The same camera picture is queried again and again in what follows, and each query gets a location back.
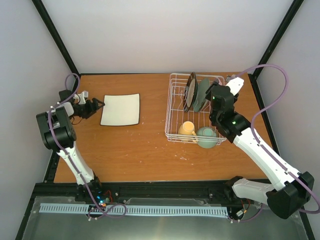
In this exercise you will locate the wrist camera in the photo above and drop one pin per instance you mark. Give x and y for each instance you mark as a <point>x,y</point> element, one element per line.
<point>235,84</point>
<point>82,97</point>

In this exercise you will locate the black round plate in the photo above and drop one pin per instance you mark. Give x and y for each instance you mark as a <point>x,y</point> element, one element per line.
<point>190,92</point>

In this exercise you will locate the teal flower plate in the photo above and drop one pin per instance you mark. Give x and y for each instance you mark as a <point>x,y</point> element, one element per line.
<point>200,100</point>

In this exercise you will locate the black frame post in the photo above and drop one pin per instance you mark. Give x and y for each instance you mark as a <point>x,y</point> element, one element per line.
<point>48,22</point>
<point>282,28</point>

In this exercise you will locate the white wire dish rack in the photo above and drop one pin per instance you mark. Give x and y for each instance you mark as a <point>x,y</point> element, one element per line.
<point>175,115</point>

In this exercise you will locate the green ceramic bowl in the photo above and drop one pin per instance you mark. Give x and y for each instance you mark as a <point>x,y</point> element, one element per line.
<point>206,137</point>

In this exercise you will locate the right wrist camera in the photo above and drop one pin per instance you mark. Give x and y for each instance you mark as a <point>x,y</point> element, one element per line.
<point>235,84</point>

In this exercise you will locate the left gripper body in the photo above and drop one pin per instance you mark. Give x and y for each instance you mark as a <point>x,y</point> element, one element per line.
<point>83,111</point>

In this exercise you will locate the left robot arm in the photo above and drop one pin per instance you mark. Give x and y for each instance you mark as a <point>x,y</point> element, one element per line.
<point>58,134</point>

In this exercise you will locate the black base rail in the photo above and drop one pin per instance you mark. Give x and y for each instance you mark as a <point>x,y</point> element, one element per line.
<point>225,193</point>

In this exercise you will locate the light blue cable duct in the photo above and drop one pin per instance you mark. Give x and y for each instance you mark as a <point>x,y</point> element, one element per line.
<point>137,210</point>

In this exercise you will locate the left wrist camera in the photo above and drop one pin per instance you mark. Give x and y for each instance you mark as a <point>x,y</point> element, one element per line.
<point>82,97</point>

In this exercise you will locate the white square plate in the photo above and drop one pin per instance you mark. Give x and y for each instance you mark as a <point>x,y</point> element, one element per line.
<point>121,110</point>

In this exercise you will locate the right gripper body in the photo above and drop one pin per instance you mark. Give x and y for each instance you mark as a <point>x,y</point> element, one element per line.
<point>208,94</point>

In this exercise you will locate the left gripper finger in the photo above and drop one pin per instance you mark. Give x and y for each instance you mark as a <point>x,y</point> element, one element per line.
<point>94,107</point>
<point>97,101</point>

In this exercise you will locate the metal base plate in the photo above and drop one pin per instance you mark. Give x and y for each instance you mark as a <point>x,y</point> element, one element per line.
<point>257,225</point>

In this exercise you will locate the right black frame post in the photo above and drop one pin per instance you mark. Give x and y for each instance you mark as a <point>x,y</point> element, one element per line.
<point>282,28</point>

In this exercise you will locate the yellow ceramic mug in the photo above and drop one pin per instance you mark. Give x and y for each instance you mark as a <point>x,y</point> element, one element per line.
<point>187,129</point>

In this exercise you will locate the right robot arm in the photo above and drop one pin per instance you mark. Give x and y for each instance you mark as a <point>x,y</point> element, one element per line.
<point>289,189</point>

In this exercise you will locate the pink round plate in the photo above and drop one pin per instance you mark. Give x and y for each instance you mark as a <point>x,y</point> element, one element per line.
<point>219,80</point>

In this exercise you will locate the left black frame post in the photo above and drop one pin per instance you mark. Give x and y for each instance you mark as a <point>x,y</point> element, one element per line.
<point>48,22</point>

